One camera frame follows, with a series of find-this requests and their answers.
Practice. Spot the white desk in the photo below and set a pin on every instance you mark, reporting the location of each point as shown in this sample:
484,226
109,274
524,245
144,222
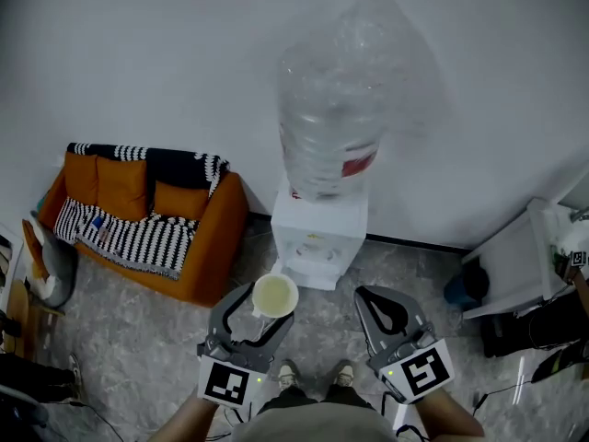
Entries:
506,256

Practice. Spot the small tagged device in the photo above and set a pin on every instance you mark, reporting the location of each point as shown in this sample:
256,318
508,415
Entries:
573,265

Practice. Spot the white plastic cup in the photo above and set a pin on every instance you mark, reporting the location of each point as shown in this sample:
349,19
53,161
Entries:
275,295

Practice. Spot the person's left shoe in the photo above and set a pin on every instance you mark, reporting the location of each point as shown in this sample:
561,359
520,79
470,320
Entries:
288,375

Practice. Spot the clear large water bottle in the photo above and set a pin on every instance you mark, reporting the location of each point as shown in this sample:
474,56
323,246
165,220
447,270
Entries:
340,108

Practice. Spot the person's grey shirt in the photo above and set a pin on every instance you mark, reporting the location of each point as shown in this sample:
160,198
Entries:
313,424

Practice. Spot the black white striped blanket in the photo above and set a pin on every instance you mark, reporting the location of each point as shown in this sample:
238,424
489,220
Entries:
138,237

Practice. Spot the person's dark trousers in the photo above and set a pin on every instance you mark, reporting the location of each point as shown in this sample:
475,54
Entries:
294,398

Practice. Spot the person's right forearm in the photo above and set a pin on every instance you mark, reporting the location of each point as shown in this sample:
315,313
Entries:
448,417

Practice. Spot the orange sofa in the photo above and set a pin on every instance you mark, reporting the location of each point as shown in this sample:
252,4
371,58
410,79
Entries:
221,247

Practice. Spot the black green object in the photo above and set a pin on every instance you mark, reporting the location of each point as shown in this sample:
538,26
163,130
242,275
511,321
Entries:
559,362

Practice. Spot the white water dispenser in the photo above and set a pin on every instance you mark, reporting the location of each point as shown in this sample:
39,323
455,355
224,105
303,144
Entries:
317,228

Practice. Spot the grey fabric bag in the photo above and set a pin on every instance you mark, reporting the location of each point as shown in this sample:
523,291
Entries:
60,265

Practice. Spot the orange sofa cushion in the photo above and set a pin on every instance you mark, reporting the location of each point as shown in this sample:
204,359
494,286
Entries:
181,201
122,187
80,177

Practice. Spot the person's right shoe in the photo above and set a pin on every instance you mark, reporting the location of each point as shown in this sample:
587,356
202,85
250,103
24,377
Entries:
344,375

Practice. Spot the person's left forearm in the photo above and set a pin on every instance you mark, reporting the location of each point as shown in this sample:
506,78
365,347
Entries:
188,419

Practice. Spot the dark blue bin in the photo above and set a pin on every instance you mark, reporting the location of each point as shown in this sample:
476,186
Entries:
467,286

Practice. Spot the wooden board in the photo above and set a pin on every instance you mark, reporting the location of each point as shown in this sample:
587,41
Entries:
18,320

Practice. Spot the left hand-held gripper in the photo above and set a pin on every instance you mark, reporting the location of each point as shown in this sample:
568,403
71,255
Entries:
225,380

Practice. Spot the person's shoe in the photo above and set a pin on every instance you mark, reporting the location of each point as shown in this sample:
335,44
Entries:
288,375
344,375

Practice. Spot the black bag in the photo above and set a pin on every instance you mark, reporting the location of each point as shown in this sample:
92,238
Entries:
524,329

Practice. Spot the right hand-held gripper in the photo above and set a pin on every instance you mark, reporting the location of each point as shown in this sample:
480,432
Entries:
421,371

